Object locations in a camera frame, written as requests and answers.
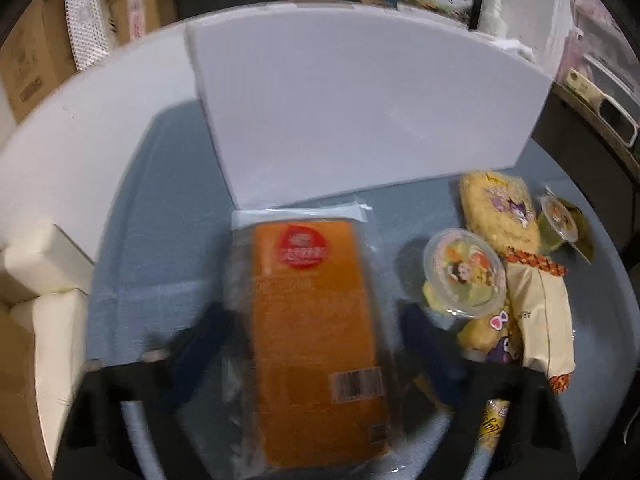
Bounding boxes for white dotted paper bag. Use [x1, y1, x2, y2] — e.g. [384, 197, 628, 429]
[64, 0, 116, 72]

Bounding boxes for yellow snack bag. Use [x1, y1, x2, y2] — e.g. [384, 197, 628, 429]
[478, 399, 510, 452]

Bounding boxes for yellow kuromi noodle pack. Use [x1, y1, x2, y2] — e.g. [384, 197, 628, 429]
[457, 301, 523, 364]
[459, 171, 540, 254]

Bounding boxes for large cardboard box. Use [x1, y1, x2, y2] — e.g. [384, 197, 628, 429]
[1, 0, 77, 124]

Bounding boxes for small open cardboard box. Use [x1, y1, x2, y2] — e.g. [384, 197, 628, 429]
[105, 0, 177, 46]

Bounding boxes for jelly cup with cartoon lid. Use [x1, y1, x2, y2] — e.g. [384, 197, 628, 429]
[422, 229, 506, 318]

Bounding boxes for cream sofa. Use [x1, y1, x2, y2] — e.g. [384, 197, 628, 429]
[1, 224, 93, 479]

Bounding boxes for white storage box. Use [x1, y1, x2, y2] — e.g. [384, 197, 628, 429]
[186, 3, 551, 209]

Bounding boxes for olive yellow sachet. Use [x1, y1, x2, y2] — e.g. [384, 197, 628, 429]
[546, 188, 594, 263]

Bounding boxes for beige tissue pack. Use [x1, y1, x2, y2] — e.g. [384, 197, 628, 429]
[565, 68, 639, 148]

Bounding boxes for clear drawer organizer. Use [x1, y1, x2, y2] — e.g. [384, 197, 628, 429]
[555, 0, 639, 96]

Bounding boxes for beige pastry pack orange ends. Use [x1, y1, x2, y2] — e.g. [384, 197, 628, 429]
[503, 247, 575, 394]

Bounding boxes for orange cake package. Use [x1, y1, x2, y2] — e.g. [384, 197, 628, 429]
[224, 203, 404, 479]

